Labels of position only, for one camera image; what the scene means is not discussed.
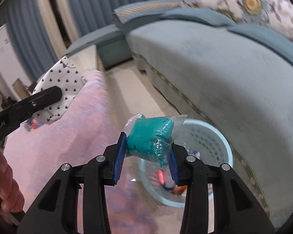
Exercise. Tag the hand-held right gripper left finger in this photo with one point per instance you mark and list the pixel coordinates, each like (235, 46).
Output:
(119, 157)

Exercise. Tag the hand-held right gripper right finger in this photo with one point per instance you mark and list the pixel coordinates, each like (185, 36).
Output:
(173, 167)

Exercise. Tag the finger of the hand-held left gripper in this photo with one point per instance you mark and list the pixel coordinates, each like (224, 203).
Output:
(39, 101)

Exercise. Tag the teal clay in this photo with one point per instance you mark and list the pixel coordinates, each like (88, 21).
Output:
(149, 136)

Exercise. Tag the white bag with black hearts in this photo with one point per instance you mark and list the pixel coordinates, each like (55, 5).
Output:
(68, 75)

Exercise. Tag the light blue plastic basket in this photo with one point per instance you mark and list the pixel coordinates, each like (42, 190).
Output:
(221, 141)

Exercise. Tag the person's left hand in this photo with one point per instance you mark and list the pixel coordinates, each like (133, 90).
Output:
(7, 187)

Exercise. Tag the pink floral blanket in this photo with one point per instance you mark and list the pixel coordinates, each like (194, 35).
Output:
(70, 146)

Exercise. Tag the blue curtain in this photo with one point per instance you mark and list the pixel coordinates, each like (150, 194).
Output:
(107, 4)
(24, 36)

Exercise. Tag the white coffee table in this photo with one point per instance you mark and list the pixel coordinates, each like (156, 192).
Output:
(88, 56)

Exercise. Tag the cream curtain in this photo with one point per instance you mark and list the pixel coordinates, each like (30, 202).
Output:
(56, 17)

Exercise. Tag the blue fabric sofa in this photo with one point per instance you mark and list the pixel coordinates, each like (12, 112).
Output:
(210, 73)

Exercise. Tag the striped blue armrest cloth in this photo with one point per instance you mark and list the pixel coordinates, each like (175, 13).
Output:
(141, 9)

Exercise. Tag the blue pillow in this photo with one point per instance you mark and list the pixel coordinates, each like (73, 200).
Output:
(200, 15)
(271, 43)

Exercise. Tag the floral sofa back cushion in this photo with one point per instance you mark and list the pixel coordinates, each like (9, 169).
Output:
(249, 2)

